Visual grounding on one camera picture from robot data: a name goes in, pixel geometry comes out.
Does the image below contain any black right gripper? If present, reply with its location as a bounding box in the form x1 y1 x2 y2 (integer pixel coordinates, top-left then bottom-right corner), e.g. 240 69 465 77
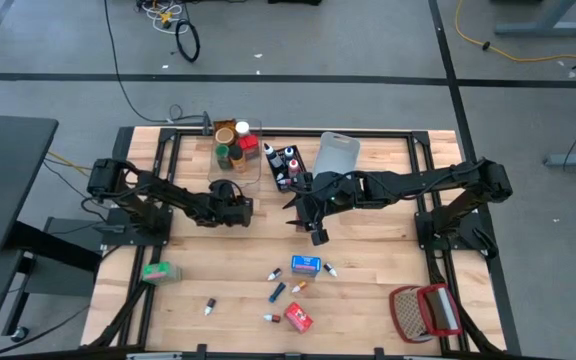
282 171 367 229

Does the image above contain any orange spice jar black lid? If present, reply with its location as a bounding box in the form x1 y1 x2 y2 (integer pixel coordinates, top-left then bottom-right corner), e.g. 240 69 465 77
228 144 248 175

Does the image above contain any blue Rice Krispies cereal box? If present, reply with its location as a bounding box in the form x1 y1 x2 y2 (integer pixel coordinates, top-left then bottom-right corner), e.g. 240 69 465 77
290 254 323 278

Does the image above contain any black dropper bottle white label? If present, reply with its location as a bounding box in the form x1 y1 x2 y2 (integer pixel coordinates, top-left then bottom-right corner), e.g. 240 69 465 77
262 142 285 171

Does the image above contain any green glass spice jar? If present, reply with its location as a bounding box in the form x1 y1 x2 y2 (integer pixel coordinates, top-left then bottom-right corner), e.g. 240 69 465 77
215 143 233 171

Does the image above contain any red lid spice jar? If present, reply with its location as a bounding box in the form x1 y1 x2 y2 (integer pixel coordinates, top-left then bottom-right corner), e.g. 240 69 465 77
237 133 261 161

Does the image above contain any brown spice jar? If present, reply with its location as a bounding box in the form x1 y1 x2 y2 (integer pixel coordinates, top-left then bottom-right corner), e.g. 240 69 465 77
215 126 238 147

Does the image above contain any green cereal box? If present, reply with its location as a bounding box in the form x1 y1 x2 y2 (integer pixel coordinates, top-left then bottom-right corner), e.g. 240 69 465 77
141 261 183 287

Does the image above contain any black plastic basket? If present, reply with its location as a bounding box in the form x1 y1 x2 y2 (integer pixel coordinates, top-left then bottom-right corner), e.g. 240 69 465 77
265 143 309 194

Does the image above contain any clear plastic bin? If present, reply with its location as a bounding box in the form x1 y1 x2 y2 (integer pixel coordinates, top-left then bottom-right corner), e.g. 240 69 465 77
206 116 263 187

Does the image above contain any translucent white plastic bin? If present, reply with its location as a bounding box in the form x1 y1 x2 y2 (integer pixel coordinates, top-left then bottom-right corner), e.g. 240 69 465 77
312 131 362 176

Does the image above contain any blue food colouring tube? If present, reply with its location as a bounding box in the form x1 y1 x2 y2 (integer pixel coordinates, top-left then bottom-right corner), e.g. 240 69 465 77
267 281 288 304

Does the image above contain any red rimmed mesh strainer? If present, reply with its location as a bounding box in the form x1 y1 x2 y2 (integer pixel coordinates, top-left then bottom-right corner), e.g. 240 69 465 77
388 285 432 344

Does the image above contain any red framed rectangular container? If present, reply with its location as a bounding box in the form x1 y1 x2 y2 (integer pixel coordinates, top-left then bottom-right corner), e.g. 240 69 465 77
416 283 464 337

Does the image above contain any black desk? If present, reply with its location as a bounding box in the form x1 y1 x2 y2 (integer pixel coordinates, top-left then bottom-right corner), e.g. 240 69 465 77
0 112 60 256

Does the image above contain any grey desk leg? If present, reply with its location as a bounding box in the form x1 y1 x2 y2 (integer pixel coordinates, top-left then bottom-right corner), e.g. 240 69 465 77
490 0 576 39

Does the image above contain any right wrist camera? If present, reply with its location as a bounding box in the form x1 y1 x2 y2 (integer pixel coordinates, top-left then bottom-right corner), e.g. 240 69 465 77
309 227 331 247

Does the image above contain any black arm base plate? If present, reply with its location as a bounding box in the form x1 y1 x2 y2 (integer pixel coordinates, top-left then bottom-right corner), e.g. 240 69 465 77
414 209 493 251
101 207 174 247

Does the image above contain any black cable coil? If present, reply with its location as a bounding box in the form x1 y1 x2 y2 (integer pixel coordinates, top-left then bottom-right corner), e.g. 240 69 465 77
174 18 202 64

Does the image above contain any black desk leg frame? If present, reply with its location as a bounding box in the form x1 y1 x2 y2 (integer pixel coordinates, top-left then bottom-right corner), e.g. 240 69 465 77
0 217 107 344

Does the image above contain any long black floor cable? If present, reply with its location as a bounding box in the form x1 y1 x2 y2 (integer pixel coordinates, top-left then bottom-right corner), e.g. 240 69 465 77
102 0 213 137

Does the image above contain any white yellow cable bundle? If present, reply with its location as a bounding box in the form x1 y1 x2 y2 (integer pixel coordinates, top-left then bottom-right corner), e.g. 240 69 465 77
136 0 189 35

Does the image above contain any yellow extension cable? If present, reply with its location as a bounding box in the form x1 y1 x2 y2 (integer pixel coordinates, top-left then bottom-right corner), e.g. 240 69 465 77
453 0 576 65

